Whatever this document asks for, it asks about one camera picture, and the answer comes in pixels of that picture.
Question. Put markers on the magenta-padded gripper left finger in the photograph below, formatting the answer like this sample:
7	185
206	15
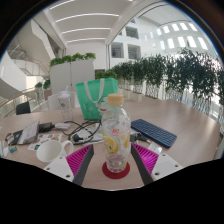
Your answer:
60	166

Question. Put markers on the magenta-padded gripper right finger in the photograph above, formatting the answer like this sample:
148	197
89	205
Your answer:
165	165

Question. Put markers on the clear plastic drink bottle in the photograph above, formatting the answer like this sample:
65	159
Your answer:
116	133

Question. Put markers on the clear white-lidded water bottle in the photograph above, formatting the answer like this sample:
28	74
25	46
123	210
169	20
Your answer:
65	106

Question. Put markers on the white mug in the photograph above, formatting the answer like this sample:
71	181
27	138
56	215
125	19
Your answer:
50	151

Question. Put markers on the white plastic packet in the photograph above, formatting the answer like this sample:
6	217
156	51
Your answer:
155	148

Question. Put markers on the colourful sticker sheet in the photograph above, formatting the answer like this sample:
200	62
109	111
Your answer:
45	138

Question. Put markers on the dark blue keyboard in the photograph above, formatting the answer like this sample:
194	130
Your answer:
155	133

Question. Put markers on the white adapter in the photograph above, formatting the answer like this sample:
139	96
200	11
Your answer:
62	126

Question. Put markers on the black power adapter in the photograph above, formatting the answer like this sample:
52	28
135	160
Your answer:
46	127

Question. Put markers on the flat round red coaster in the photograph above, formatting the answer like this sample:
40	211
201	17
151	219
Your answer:
106	173

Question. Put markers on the teal marker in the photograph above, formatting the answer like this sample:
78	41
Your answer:
13	149

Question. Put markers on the black pouch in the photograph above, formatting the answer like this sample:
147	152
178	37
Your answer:
15	136

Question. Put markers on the black chair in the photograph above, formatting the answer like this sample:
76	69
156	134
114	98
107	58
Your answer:
23	108

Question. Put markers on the green tote bag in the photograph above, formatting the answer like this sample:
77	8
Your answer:
91	100

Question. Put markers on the glass balustrade with handrail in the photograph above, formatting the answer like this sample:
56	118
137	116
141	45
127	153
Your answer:
16	100

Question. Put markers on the potted plants in planter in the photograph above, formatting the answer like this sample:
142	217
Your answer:
45	85

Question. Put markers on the row of green plants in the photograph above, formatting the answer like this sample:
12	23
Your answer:
173	76

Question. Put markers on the white cabinet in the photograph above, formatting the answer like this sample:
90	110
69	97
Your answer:
71	76

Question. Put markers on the green plants atop cabinet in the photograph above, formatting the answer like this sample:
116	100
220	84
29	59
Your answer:
71	57

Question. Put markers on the ceiling light strips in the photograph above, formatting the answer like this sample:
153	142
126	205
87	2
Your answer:
86	30

